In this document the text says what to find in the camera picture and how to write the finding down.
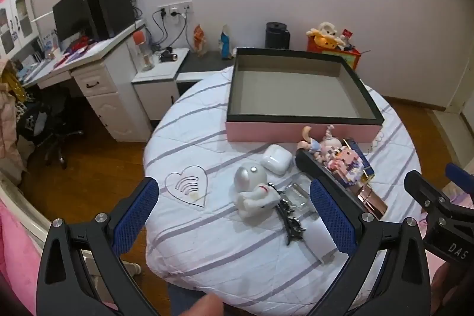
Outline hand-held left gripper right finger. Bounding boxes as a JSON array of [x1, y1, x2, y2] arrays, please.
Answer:
[[307, 178, 432, 316]]

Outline pink blanket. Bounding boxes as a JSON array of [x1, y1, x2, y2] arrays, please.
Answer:
[[0, 197, 113, 316]]

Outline rose gold metallic case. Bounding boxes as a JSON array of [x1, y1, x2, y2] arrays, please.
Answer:
[[356, 186, 388, 221]]

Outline large black speaker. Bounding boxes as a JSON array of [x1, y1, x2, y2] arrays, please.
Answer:
[[85, 0, 136, 41]]

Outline clear bottle with orange cap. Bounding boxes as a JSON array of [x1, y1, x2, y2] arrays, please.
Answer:
[[133, 29, 156, 72]]

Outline pink box with black rim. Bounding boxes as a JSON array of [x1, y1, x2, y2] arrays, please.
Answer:
[[225, 47, 386, 144]]

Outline white glass door cabinet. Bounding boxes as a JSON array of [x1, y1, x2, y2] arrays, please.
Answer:
[[0, 0, 38, 58]]

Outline white nightstand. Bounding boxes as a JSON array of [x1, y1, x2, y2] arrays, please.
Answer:
[[131, 47, 192, 123]]

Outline black hair claw clip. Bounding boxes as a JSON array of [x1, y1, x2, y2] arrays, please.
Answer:
[[266, 182, 307, 247]]

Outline red box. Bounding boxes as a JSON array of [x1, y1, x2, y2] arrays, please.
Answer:
[[306, 35, 362, 71]]

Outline black office chair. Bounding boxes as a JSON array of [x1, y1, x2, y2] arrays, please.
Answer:
[[18, 93, 84, 169]]

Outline blue patterned small box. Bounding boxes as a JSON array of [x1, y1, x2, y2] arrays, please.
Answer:
[[342, 138, 375, 184]]

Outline person's leg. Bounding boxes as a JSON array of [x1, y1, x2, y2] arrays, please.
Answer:
[[168, 282, 225, 316]]

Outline white earbud case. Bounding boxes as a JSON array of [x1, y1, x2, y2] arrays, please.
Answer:
[[260, 144, 295, 175]]

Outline white astronaut figure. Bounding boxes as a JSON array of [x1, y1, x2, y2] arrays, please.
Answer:
[[233, 164, 283, 221]]

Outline round table with striped cloth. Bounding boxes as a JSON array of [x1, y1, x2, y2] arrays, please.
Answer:
[[142, 65, 423, 314]]

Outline black remote control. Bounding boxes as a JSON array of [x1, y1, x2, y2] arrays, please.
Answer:
[[295, 149, 371, 228]]

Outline black computer monitor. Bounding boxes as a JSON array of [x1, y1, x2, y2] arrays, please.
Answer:
[[51, 0, 94, 43]]

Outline white desk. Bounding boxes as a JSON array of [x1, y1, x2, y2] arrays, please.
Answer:
[[21, 19, 157, 144]]

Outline person's right hand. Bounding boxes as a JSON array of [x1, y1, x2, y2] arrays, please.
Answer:
[[431, 260, 460, 316]]

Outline orange figurine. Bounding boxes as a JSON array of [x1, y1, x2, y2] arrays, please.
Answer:
[[193, 24, 208, 58]]

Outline white wall power outlet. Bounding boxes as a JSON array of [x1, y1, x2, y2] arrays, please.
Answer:
[[157, 1, 195, 18]]

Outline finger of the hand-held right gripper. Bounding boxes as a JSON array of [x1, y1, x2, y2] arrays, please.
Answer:
[[445, 163, 474, 187], [403, 171, 451, 215]]

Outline pile of clothes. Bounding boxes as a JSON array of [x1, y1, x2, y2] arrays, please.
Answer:
[[0, 60, 27, 180]]

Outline black cylindrical appliance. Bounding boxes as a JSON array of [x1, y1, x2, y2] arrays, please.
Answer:
[[264, 21, 292, 51]]

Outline small black device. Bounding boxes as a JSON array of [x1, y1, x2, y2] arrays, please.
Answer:
[[159, 48, 181, 63]]

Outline white yellow plush toy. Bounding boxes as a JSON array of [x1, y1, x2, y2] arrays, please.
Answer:
[[306, 20, 355, 52]]

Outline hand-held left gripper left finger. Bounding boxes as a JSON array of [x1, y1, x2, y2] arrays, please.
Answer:
[[36, 177, 160, 316]]

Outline blue bottle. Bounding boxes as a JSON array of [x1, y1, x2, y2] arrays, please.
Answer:
[[219, 23, 232, 60]]

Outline pink white block cat figure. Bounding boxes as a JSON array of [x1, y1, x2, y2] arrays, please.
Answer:
[[325, 147, 366, 188]]

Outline black power cables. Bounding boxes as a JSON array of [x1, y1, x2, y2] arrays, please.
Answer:
[[151, 9, 177, 52]]

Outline dark grey side table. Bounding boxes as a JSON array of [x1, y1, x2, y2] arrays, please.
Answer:
[[175, 49, 238, 97]]

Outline baby doll figure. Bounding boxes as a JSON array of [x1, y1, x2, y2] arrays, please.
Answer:
[[299, 124, 344, 162]]

